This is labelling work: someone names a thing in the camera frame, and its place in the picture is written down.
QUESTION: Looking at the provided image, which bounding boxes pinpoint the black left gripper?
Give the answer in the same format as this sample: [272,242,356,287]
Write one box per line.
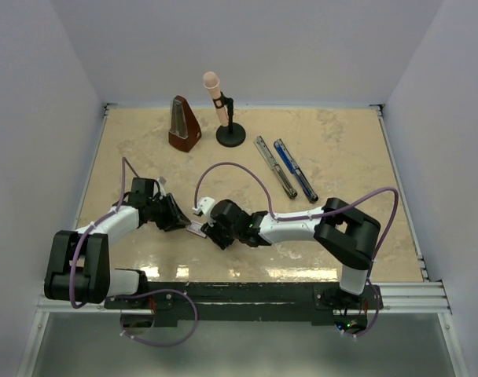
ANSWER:
[147,192,190,232]

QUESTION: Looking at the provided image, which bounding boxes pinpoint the silver and black stapler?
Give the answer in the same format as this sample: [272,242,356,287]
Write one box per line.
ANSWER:
[254,136,297,199]

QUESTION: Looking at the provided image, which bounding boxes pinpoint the blue and black stapler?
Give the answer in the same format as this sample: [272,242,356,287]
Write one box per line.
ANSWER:
[274,138,318,203]

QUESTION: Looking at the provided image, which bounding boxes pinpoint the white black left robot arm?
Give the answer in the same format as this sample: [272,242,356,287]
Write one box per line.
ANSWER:
[44,178,190,308]

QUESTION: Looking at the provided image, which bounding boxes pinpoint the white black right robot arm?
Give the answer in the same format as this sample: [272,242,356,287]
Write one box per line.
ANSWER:
[193,197,381,309]

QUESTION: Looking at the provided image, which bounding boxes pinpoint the brown wooden metronome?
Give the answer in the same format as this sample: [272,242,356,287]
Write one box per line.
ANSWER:
[168,96,202,152]

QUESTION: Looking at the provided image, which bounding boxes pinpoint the black microphone stand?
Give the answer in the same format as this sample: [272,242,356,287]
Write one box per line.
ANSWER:
[215,93,246,148]

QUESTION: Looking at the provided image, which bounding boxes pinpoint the beige microphone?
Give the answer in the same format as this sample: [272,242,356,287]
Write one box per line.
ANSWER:
[203,71,229,126]

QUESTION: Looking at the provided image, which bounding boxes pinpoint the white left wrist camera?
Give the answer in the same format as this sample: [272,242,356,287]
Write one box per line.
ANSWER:
[156,176,170,198]

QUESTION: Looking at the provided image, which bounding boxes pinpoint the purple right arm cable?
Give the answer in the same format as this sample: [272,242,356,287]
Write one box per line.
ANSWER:
[193,162,399,339]

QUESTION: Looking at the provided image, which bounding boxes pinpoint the aluminium frame rail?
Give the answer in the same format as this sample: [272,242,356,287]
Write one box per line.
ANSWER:
[36,280,454,315]

